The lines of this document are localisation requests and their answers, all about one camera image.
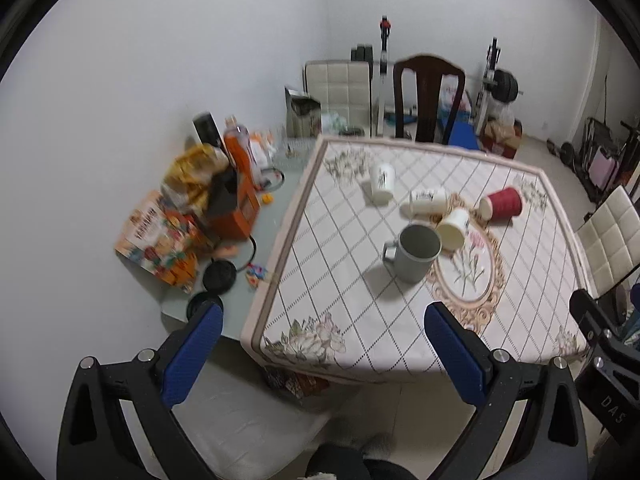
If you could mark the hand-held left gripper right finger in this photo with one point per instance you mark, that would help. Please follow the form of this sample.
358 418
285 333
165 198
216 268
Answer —
456 355

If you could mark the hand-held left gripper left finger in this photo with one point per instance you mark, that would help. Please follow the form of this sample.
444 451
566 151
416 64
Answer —
195 350

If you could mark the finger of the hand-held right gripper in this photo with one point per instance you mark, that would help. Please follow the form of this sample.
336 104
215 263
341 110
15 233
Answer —
590 310

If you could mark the white paper cup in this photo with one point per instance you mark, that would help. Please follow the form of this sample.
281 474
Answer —
452 230

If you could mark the red paper cup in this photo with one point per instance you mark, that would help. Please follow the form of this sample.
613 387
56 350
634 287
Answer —
502 204

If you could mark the black round container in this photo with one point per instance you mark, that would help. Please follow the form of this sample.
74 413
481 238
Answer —
200 304

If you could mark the white padded chair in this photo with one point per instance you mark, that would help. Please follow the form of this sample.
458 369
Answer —
607 240
337 85

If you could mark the black round lid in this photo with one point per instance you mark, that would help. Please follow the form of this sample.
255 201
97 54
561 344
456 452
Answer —
219 276

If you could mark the white chair seat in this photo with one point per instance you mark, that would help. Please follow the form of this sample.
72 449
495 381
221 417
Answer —
235 425

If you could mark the small colourful toy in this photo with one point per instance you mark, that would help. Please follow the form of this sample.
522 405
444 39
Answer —
256 275

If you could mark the colourful snack packets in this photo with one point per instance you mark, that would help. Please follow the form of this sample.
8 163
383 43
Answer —
297 384

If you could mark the grey mug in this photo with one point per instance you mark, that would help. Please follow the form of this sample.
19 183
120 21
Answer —
412 255

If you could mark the colourful snack box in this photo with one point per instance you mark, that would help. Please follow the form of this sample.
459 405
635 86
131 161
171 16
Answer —
160 242

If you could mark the floral checked tablecloth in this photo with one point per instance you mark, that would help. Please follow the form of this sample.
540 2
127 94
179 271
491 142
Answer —
340 280

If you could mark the pink suitcase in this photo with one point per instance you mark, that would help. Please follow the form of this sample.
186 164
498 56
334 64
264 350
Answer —
604 170

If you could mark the orange box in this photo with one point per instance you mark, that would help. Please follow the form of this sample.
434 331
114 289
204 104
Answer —
240 210

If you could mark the white printed mug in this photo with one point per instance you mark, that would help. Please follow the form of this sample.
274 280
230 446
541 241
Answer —
429 202

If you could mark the black dumbbell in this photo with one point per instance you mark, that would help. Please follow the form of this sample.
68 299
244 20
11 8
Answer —
565 152

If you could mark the black metal cart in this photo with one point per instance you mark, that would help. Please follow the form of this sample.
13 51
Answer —
597 132

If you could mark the yellow snack bag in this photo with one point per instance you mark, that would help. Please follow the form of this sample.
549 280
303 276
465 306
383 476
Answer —
192 170

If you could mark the red box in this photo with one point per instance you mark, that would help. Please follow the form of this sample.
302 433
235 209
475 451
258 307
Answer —
500 147

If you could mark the white mug with dark print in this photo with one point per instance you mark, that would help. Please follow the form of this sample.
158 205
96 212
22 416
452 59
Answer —
382 183

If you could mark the orange bottle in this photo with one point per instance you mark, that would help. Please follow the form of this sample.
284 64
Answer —
237 147

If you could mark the white plastic bag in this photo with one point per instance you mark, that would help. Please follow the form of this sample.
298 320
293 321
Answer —
502 115

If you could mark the blue bench pad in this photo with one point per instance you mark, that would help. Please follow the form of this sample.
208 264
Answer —
462 136

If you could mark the black cylinder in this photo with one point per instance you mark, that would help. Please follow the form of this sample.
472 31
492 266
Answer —
206 130

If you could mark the barbell rack with weight plates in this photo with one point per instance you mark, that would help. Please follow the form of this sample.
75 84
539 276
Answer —
504 86

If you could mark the open grey cardboard box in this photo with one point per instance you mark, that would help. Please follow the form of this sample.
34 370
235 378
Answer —
300 112

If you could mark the dark wooden chair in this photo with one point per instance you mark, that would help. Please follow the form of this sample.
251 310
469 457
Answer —
429 90

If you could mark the white stick vacuum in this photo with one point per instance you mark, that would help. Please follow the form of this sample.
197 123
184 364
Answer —
383 60

